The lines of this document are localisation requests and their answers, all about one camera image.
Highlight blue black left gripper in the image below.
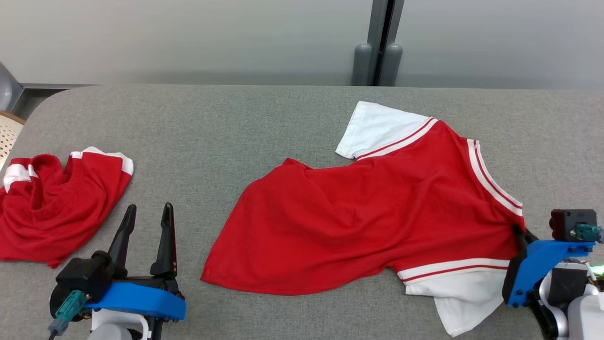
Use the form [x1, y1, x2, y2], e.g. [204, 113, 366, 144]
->
[83, 203, 187, 340]

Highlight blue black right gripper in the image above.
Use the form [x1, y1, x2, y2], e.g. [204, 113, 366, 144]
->
[503, 224, 596, 307]

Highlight red shorts with white band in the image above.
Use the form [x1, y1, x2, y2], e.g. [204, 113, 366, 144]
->
[0, 146, 134, 269]

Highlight red white Bulls jersey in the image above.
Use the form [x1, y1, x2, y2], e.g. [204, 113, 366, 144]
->
[201, 101, 524, 338]

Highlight beige woven laundry basket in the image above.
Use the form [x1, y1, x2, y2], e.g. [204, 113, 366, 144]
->
[0, 111, 26, 170]

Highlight grey rounded panel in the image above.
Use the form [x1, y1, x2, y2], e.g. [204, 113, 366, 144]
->
[0, 61, 23, 113]

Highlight grey cylinder door stop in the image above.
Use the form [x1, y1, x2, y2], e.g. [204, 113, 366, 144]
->
[380, 43, 403, 87]
[352, 43, 372, 86]

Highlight teal right camera cable plug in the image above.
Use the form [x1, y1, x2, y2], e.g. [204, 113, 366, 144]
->
[575, 224, 604, 244]

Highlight teal camera cable plug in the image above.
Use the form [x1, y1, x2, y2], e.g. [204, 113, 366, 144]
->
[47, 290, 88, 338]
[575, 224, 604, 244]

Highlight teal left camera cable plug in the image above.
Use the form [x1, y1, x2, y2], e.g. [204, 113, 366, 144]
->
[47, 290, 88, 338]

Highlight grey metal door post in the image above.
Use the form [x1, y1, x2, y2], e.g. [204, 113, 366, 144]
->
[370, 0, 405, 87]

